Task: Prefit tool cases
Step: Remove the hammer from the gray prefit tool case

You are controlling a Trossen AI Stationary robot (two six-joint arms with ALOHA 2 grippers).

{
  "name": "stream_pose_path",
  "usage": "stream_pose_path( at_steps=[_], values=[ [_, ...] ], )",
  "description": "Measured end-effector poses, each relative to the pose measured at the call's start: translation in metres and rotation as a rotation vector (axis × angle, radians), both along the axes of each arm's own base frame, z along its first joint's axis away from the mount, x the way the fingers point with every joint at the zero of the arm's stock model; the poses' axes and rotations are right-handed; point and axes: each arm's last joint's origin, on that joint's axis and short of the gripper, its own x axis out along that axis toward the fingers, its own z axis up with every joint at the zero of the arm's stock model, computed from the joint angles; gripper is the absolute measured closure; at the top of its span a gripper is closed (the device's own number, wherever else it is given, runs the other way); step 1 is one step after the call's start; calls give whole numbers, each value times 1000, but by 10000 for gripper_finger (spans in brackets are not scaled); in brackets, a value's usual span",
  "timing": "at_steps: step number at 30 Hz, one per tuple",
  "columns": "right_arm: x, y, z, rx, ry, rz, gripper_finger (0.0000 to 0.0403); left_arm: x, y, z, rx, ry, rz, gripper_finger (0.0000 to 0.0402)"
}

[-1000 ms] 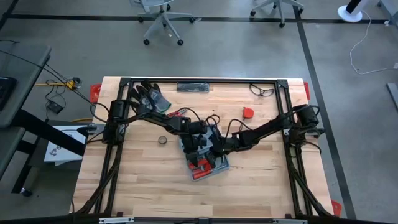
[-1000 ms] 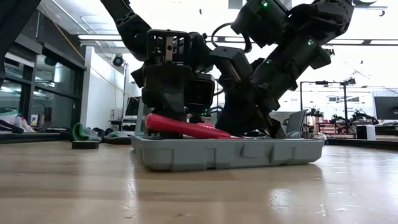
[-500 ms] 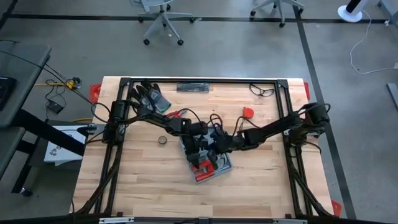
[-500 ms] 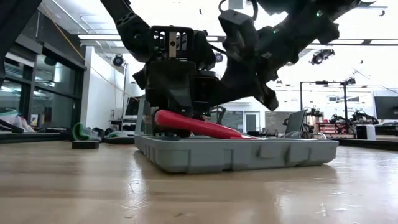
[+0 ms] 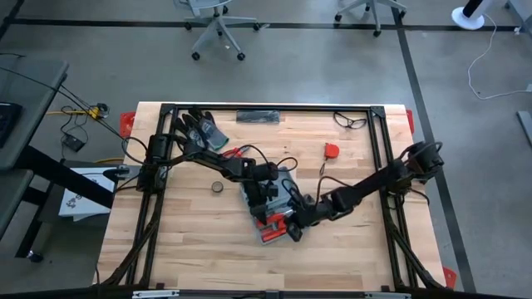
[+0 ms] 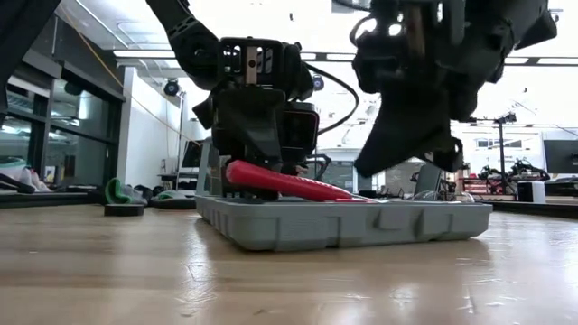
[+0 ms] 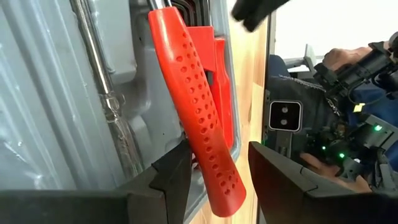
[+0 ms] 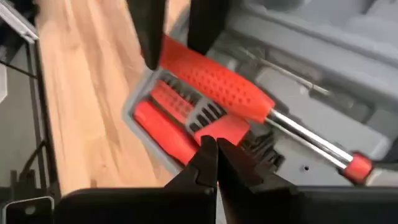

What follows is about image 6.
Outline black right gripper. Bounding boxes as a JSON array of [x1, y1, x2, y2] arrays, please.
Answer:
[[353, 0, 471, 180]]

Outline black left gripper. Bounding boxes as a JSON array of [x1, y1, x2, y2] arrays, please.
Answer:
[[193, 37, 316, 203]]

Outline red-handled claw hammer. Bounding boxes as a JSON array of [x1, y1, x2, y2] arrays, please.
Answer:
[[224, 159, 354, 203]]

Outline grey plastic tool case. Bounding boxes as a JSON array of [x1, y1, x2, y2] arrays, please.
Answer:
[[194, 193, 494, 253]]

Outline black tape roll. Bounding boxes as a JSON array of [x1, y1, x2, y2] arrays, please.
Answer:
[[104, 203, 146, 218]]

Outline grey office chair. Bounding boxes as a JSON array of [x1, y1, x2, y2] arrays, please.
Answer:
[[197, 136, 224, 200], [413, 162, 446, 196]]

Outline clear safety glasses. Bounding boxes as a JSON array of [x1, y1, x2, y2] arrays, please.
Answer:
[[413, 189, 476, 204]]

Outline black desktop monitor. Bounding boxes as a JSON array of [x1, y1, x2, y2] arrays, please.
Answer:
[[180, 139, 205, 171], [543, 139, 578, 175]]

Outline black tripod stand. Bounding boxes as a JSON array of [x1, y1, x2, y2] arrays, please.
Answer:
[[464, 111, 520, 196]]

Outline small white box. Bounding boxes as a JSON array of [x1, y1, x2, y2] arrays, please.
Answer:
[[517, 180, 547, 204]]

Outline white cloth bundle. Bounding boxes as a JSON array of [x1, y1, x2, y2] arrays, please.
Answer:
[[16, 165, 51, 194]]

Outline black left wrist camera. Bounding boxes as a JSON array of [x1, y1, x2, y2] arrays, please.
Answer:
[[280, 101, 321, 153]]

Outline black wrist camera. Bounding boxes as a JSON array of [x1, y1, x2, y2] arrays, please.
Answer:
[[351, 26, 398, 94], [280, 101, 321, 153]]

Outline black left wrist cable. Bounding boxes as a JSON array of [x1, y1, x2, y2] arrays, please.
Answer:
[[305, 61, 361, 137]]

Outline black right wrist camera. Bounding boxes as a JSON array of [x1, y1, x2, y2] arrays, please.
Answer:
[[351, 26, 398, 94]]

